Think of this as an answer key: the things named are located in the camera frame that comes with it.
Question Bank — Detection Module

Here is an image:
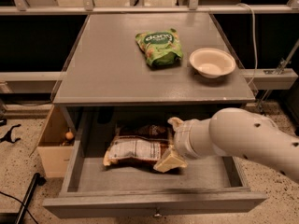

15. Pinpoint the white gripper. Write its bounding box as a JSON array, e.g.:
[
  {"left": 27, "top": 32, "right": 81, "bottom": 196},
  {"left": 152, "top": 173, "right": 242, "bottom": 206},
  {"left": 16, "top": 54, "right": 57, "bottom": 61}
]
[{"left": 153, "top": 117, "right": 205, "bottom": 173}]

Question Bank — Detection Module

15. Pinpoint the brown chip bag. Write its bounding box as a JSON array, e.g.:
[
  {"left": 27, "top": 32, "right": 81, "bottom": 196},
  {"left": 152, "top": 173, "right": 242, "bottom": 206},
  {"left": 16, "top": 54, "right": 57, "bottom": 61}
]
[{"left": 103, "top": 124, "right": 172, "bottom": 166}]

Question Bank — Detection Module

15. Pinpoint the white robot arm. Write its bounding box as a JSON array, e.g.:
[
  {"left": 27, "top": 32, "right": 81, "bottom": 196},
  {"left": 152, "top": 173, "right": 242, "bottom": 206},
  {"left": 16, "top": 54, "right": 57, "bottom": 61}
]
[{"left": 168, "top": 108, "right": 299, "bottom": 183}]

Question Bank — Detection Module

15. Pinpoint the open grey top drawer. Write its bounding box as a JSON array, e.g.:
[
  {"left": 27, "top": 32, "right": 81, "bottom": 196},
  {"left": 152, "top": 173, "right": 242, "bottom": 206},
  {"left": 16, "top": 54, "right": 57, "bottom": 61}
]
[{"left": 43, "top": 105, "right": 266, "bottom": 218}]

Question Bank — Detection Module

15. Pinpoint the green chip bag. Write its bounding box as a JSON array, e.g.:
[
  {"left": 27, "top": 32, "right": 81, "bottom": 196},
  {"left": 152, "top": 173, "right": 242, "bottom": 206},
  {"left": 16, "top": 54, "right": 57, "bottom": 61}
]
[{"left": 135, "top": 28, "right": 183, "bottom": 68}]

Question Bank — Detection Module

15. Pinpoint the grey cabinet with counter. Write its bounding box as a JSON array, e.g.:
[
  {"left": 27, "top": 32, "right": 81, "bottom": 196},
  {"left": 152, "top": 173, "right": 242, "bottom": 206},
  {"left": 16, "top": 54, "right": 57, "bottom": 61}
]
[{"left": 51, "top": 12, "right": 257, "bottom": 135}]

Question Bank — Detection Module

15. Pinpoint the white paper bowl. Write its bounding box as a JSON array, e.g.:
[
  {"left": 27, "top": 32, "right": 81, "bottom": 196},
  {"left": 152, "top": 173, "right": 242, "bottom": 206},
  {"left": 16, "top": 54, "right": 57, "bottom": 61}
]
[{"left": 189, "top": 48, "right": 236, "bottom": 78}]

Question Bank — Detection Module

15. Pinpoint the small orange ball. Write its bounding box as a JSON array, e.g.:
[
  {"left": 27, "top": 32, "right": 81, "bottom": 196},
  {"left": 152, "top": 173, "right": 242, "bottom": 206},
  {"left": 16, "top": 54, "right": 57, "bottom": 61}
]
[{"left": 65, "top": 132, "right": 74, "bottom": 140}]

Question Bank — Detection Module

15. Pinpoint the cardboard box on floor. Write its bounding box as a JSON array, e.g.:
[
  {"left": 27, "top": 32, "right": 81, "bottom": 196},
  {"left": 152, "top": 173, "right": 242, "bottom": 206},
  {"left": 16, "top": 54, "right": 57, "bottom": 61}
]
[{"left": 36, "top": 106, "right": 73, "bottom": 178}]

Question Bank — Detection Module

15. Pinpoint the black floor stand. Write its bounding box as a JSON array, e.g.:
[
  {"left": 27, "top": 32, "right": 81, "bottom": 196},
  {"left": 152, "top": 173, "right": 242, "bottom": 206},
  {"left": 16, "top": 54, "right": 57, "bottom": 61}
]
[{"left": 0, "top": 172, "right": 48, "bottom": 224}]

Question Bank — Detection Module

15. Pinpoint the black clamp tool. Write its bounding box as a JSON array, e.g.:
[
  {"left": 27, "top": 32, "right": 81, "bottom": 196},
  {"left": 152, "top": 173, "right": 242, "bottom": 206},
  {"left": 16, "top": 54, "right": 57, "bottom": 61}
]
[{"left": 0, "top": 124, "right": 21, "bottom": 144}]

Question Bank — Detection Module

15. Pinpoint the metal railing frame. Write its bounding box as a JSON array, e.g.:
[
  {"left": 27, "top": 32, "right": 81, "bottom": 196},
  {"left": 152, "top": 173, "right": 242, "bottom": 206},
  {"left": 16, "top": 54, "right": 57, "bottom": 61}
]
[{"left": 0, "top": 0, "right": 298, "bottom": 93}]

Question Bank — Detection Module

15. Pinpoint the white cable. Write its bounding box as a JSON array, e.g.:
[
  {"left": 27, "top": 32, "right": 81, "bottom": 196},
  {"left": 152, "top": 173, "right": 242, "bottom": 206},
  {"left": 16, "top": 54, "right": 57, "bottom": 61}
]
[{"left": 236, "top": 2, "right": 260, "bottom": 86}]

